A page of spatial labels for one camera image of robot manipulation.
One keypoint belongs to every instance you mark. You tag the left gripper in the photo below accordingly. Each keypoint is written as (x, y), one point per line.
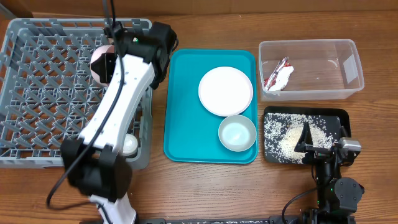
(108, 61)

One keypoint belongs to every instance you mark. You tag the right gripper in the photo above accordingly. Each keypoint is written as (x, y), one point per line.
(315, 153)

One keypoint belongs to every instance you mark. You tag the small white plate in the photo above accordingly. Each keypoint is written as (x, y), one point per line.
(94, 63)

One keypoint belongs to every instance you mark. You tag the white rice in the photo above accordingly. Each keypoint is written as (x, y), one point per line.
(282, 132)

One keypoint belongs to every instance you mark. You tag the red snack wrapper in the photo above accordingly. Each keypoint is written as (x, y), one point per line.
(279, 78)

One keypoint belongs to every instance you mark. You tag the white cup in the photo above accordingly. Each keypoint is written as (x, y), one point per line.
(130, 147)

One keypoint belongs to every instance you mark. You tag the grey bowl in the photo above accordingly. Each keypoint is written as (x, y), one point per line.
(237, 133)

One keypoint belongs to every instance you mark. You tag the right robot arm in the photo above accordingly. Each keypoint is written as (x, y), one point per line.
(337, 196)

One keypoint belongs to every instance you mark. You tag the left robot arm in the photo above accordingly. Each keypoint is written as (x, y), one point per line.
(95, 162)

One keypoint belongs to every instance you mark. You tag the black waste tray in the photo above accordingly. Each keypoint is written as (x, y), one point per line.
(341, 114)

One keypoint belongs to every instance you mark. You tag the grey dish rack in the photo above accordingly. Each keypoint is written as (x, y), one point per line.
(47, 91)

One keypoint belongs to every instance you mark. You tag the clear plastic bin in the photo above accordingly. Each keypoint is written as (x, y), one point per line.
(324, 69)

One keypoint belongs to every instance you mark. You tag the large white plate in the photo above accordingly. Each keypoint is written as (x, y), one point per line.
(225, 91)

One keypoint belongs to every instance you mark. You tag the teal serving tray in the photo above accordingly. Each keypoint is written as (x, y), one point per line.
(191, 131)

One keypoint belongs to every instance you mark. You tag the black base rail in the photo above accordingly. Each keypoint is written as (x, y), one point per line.
(269, 220)

